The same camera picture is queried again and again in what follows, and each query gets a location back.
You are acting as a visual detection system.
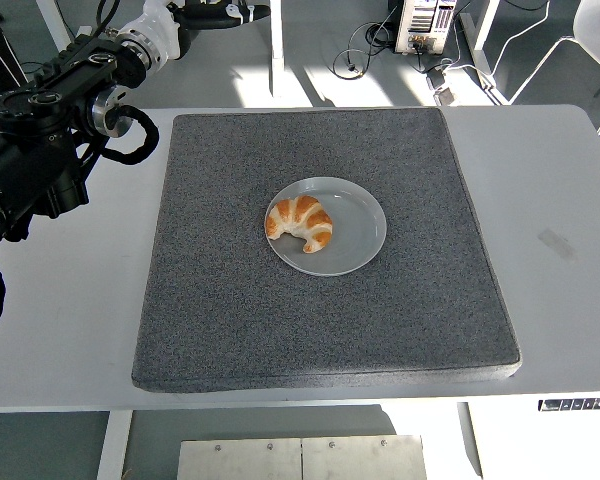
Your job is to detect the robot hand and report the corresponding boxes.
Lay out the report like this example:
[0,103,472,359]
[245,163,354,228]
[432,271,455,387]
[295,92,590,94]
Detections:
[119,0,272,62]

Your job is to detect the croissant bread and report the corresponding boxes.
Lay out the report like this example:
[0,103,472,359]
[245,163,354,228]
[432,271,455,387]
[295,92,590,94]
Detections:
[264,194,334,255]

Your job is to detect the grey round plate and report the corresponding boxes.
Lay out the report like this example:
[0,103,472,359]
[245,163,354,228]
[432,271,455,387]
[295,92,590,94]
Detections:
[263,175,387,277]

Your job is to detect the grey metal plate with screws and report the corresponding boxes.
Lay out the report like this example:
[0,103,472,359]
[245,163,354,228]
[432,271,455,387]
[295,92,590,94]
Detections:
[176,435,429,480]

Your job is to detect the white background table leg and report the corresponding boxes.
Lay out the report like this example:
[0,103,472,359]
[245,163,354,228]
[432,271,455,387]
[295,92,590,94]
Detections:
[457,0,511,106]
[268,0,286,99]
[34,0,94,46]

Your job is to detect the white computer tower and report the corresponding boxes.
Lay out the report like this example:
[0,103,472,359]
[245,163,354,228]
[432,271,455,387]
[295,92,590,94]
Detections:
[394,0,455,55]

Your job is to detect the grey power adapter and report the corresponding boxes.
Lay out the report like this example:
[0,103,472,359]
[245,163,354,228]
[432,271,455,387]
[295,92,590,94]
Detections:
[426,67,456,106]

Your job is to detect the grey speckled mat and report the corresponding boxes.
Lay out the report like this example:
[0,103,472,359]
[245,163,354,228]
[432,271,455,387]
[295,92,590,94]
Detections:
[130,106,522,394]

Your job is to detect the white chair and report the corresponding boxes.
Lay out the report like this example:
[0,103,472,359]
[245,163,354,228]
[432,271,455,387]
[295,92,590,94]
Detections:
[489,0,600,136]

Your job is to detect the table control panel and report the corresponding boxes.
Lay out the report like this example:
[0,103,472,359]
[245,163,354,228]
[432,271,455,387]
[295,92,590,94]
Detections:
[538,397,600,414]

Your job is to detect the black floor cable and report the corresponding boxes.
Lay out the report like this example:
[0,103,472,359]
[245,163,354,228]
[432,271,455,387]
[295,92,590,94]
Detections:
[332,19,397,81]

